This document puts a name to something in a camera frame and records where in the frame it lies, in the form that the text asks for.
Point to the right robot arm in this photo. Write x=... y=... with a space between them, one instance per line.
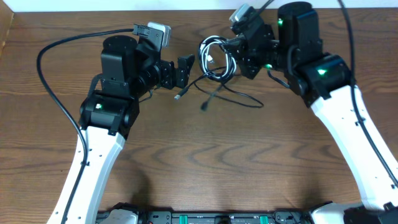
x=328 y=87

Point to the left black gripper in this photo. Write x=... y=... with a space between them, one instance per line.
x=171 y=79

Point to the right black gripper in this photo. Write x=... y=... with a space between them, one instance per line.
x=241 y=48

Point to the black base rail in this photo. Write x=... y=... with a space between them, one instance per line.
x=129 y=213

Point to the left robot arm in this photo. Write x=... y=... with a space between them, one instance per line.
x=130 y=69

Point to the wooden side board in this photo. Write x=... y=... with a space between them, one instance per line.
x=6 y=18

